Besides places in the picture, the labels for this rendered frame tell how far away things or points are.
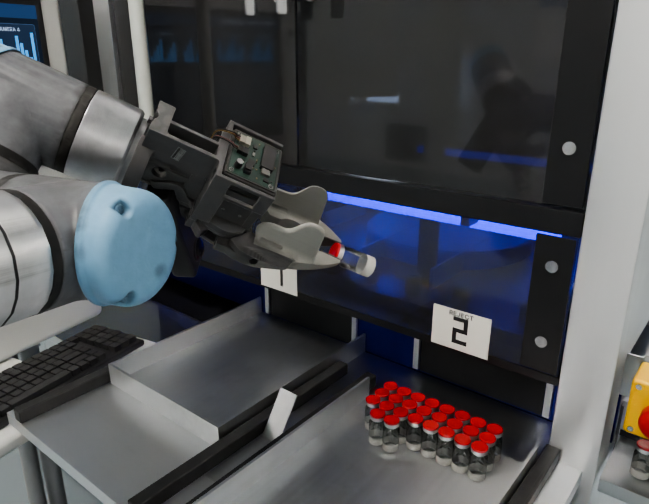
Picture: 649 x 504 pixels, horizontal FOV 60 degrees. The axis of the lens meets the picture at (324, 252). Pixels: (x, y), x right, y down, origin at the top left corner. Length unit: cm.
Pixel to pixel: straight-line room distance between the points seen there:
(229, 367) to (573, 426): 53
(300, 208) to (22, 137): 24
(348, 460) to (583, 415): 30
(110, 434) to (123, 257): 55
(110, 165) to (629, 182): 51
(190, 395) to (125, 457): 15
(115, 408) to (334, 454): 34
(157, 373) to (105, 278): 66
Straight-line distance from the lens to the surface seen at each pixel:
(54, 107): 48
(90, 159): 48
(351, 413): 86
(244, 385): 93
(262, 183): 48
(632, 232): 69
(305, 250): 53
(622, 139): 68
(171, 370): 100
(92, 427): 90
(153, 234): 36
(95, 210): 35
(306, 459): 78
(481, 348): 80
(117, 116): 49
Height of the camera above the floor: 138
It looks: 19 degrees down
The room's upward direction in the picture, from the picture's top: straight up
